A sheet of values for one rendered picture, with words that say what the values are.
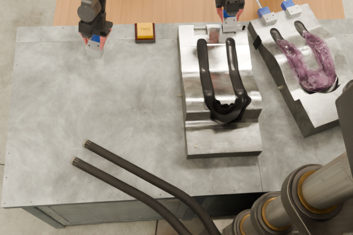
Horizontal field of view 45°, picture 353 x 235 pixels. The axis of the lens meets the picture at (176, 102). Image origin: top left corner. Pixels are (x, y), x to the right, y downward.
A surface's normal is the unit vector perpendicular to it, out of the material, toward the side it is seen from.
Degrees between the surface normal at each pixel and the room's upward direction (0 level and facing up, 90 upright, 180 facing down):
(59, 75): 0
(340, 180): 90
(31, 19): 0
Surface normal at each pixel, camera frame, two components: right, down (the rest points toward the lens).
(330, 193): -0.71, 0.63
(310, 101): 0.06, -0.39
